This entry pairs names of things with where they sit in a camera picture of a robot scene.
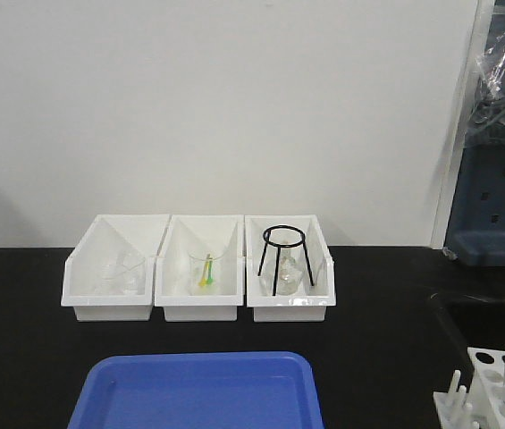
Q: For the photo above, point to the blue-grey pegboard drying rack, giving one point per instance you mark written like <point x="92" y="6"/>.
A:
<point x="475" y="233"/>

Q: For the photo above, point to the white test tube rack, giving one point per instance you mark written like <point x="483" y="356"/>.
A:
<point x="482" y="403"/>

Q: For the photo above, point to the glass flask under tripod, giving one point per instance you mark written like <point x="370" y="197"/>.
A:
<point x="280" y="276"/>

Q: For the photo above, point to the right white storage bin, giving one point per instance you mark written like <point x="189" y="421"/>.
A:
<point x="307" y="304"/>

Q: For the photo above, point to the white storage bin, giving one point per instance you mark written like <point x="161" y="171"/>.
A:
<point x="307" y="304"/>
<point x="189" y="234"/>
<point x="104" y="238"/>

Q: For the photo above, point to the middle white storage bin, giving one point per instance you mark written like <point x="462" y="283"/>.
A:
<point x="189" y="234"/>

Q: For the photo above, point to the beaker with yellow green droppers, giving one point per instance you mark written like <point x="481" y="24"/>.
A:
<point x="205" y="273"/>

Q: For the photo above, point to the glass beakers in left bin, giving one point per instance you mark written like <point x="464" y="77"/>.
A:
<point x="122" y="275"/>

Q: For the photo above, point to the left white storage bin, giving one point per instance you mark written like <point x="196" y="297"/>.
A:
<point x="104" y="238"/>

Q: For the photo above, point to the blue plastic tray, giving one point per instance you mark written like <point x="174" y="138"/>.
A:
<point x="270" y="389"/>

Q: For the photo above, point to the black lab sink basin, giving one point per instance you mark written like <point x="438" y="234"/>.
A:
<point x="470" y="321"/>

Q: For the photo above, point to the black wire tripod stand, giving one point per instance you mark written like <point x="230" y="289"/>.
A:
<point x="286" y="236"/>

